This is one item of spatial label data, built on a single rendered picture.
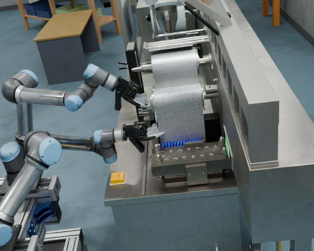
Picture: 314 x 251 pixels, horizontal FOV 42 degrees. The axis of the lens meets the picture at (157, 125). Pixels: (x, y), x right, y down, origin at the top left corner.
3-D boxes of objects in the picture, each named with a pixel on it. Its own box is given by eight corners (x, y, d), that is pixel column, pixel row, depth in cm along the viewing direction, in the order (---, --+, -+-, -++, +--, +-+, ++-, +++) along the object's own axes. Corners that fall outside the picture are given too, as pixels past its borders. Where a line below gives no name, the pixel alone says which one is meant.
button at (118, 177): (112, 176, 217) (111, 172, 215) (125, 175, 216) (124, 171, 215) (110, 184, 211) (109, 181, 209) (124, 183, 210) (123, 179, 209)
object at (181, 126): (161, 144, 214) (156, 114, 205) (206, 139, 212) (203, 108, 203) (161, 145, 214) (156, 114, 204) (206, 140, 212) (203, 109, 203)
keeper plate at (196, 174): (187, 183, 201) (185, 165, 196) (207, 181, 201) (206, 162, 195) (187, 186, 199) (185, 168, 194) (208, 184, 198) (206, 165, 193)
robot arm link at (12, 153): (0, 171, 232) (-8, 152, 226) (14, 158, 243) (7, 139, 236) (18, 173, 228) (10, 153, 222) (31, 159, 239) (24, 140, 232)
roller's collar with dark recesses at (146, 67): (143, 71, 230) (141, 61, 227) (153, 70, 229) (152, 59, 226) (142, 75, 224) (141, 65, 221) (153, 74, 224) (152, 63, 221)
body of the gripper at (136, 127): (145, 127, 204) (121, 129, 205) (147, 141, 208) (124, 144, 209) (145, 119, 211) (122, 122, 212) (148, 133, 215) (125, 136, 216)
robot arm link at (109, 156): (108, 153, 226) (104, 136, 221) (121, 159, 219) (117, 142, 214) (97, 160, 222) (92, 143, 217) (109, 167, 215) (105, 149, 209)
